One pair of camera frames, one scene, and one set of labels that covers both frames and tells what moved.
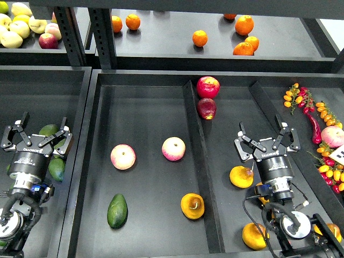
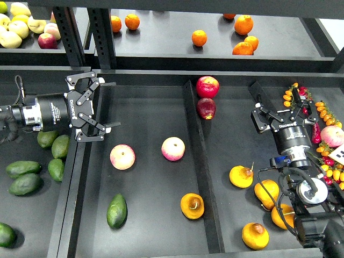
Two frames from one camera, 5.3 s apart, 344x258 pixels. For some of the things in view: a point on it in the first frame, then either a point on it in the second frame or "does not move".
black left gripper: [29, 160] → [72, 109]
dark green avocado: [117, 212] does not move
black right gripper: [274, 167] → [293, 139]
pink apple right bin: [333, 136] does not move
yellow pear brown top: [192, 206] does not move
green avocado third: [57, 168] does not move
